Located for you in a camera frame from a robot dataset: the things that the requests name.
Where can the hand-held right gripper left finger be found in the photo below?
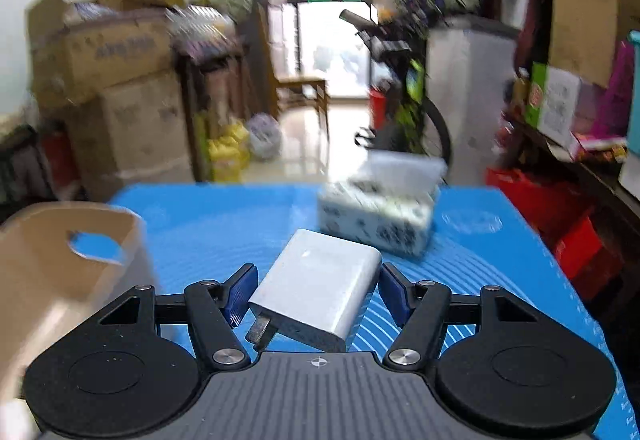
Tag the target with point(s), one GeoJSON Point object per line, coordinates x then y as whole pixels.
{"type": "Point", "coordinates": [243, 294]}

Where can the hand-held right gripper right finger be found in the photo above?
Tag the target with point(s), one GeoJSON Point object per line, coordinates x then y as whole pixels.
{"type": "Point", "coordinates": [393, 294]}

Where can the white charger plug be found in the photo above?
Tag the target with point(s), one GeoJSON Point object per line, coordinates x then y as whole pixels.
{"type": "Point", "coordinates": [320, 290]}

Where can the beige plastic storage bin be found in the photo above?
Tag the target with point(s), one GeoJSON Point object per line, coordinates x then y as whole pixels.
{"type": "Point", "coordinates": [40, 280]}

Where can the patterned white tissue box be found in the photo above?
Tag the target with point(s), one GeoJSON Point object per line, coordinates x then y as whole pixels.
{"type": "Point", "coordinates": [380, 215]}

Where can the yellow bags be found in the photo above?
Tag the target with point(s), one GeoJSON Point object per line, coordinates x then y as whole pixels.
{"type": "Point", "coordinates": [227, 152]}

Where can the low cardboard box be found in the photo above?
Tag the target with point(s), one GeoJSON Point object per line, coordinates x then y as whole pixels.
{"type": "Point", "coordinates": [145, 182]}

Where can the white purple plastic bag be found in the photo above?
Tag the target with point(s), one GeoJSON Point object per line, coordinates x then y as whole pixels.
{"type": "Point", "coordinates": [264, 135]}

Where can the red shopping bag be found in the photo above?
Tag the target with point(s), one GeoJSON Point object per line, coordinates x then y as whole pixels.
{"type": "Point", "coordinates": [540, 215]}

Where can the black bicycle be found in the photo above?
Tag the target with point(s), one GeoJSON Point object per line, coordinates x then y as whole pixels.
{"type": "Point", "coordinates": [405, 119]}

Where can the red bucket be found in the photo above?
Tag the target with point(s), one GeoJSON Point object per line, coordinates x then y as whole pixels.
{"type": "Point", "coordinates": [378, 108]}

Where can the large plain cardboard box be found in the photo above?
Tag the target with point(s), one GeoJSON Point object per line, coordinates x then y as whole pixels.
{"type": "Point", "coordinates": [135, 124]}

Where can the dark wooden side table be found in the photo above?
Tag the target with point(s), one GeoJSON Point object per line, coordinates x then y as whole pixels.
{"type": "Point", "coordinates": [215, 84]}

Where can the white cabinet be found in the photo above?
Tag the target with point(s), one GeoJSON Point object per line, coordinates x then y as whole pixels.
{"type": "Point", "coordinates": [470, 94]}

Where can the wooden chair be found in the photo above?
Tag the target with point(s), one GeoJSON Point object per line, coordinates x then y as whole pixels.
{"type": "Point", "coordinates": [305, 87]}

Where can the dark wooden shelf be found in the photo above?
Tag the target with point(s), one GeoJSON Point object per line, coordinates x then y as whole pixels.
{"type": "Point", "coordinates": [590, 174]}

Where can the green and white box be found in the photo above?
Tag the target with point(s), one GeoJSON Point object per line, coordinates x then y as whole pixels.
{"type": "Point", "coordinates": [555, 104]}

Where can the black folding cart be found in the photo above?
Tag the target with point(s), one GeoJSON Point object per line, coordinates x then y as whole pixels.
{"type": "Point", "coordinates": [25, 169]}

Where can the open printed cardboard box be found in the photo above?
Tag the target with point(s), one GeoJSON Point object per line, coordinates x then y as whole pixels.
{"type": "Point", "coordinates": [110, 54]}

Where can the glass balcony door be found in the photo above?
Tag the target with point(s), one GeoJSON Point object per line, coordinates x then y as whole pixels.
{"type": "Point", "coordinates": [320, 19]}

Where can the pink packaging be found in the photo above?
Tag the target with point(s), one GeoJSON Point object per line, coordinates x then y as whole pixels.
{"type": "Point", "coordinates": [612, 104]}

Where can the tall flat cardboard box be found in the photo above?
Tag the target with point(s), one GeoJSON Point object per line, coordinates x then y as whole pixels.
{"type": "Point", "coordinates": [585, 14]}

